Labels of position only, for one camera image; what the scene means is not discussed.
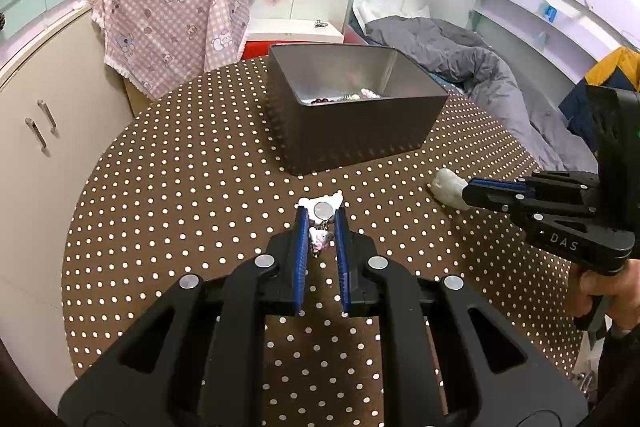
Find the beige cabinet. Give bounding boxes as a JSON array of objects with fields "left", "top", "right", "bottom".
[{"left": 0, "top": 3, "right": 139, "bottom": 408}]

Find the brown polka dot tablecloth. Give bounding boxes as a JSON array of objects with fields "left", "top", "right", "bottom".
[{"left": 61, "top": 56, "right": 602, "bottom": 427}]

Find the yellow and navy jacket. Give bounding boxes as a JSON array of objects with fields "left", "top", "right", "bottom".
[{"left": 557, "top": 46, "right": 640, "bottom": 154}]

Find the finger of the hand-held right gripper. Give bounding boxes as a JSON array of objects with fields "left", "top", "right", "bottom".
[
  {"left": 461, "top": 185, "right": 534, "bottom": 214},
  {"left": 469, "top": 175, "right": 539, "bottom": 194}
]

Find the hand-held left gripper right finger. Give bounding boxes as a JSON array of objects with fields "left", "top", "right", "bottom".
[{"left": 333, "top": 207, "right": 588, "bottom": 427}]

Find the white pillow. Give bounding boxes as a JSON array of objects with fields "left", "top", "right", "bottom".
[{"left": 352, "top": 0, "right": 432, "bottom": 28}]

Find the pale jade pendant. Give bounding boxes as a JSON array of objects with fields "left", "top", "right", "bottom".
[{"left": 426, "top": 168, "right": 471, "bottom": 211}]

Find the grey duvet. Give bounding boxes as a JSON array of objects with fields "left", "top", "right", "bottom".
[{"left": 363, "top": 16, "right": 602, "bottom": 174}]

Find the person's right hand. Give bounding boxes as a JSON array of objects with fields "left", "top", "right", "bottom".
[{"left": 574, "top": 258, "right": 640, "bottom": 339}]

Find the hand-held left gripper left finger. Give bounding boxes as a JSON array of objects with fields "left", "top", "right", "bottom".
[{"left": 57, "top": 205, "right": 311, "bottom": 427}]

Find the red storage bench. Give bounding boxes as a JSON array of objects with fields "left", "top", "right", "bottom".
[{"left": 238, "top": 27, "right": 369, "bottom": 60}]

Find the pink white cat charm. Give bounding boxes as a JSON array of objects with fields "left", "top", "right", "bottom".
[{"left": 298, "top": 190, "right": 345, "bottom": 261}]

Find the lilac bedside shelf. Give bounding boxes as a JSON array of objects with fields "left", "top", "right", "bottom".
[{"left": 469, "top": 0, "right": 640, "bottom": 75}]

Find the metal cabinet handle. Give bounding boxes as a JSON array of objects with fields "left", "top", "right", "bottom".
[
  {"left": 24, "top": 118, "right": 47, "bottom": 154},
  {"left": 37, "top": 99, "right": 57, "bottom": 136}
]

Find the pink checked cloth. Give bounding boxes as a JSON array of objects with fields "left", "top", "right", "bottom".
[{"left": 84, "top": 0, "right": 260, "bottom": 102}]

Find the grey metal box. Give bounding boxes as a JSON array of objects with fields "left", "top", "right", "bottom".
[{"left": 264, "top": 44, "right": 451, "bottom": 178}]

